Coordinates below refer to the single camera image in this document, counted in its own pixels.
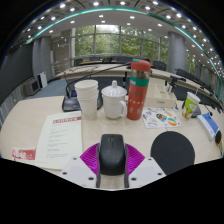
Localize grey round column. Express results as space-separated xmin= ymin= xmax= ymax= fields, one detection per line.
xmin=167 ymin=31 xmax=188 ymax=74

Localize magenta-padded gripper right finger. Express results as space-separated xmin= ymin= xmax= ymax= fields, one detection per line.
xmin=123 ymin=143 xmax=167 ymax=189

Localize black round mouse pad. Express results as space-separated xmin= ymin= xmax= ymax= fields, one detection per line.
xmin=150 ymin=130 xmax=196 ymax=176

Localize black desktop device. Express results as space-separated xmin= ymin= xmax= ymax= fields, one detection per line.
xmin=192 ymin=104 xmax=203 ymax=119

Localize white lidded ceramic mug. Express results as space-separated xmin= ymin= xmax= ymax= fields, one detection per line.
xmin=100 ymin=79 xmax=129 ymax=120

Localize stack of white paper cups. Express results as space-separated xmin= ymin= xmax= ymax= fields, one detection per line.
xmin=74 ymin=79 xmax=100 ymax=121

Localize green and white paper cup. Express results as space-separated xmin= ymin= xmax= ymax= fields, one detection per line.
xmin=181 ymin=91 xmax=202 ymax=120

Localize black computer mouse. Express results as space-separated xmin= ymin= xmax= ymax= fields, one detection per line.
xmin=96 ymin=133 xmax=129 ymax=177

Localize dark office chairs row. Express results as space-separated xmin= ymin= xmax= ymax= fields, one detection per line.
xmin=73 ymin=55 xmax=218 ymax=94

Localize red drink bottle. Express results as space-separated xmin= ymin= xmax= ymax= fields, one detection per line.
xmin=126 ymin=58 xmax=152 ymax=121

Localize black handheld microphone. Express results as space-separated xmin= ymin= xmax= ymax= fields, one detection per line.
xmin=214 ymin=129 xmax=224 ymax=158

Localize black gooseneck desk microphone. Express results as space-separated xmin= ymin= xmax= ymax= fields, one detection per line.
xmin=61 ymin=61 xmax=133 ymax=113

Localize round ceiling lights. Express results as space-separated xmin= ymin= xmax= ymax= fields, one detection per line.
xmin=19 ymin=0 xmax=224 ymax=74

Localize white red-headed paper document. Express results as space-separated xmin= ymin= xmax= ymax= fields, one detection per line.
xmin=34 ymin=110 xmax=83 ymax=170

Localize white cardboard box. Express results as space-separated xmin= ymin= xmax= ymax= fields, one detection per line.
xmin=144 ymin=83 xmax=178 ymax=109

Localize blue and white book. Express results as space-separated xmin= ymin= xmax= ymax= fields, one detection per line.
xmin=196 ymin=112 xmax=221 ymax=141

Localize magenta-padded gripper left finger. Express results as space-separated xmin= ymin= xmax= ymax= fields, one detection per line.
xmin=59 ymin=142 xmax=101 ymax=189

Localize red and white brochure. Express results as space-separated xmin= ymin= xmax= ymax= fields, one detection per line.
xmin=11 ymin=146 xmax=37 ymax=162

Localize colourful sticker sheet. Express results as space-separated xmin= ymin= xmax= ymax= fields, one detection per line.
xmin=141 ymin=107 xmax=184 ymax=129

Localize long curved conference desk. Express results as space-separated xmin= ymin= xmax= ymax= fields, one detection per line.
xmin=54 ymin=63 xmax=223 ymax=108

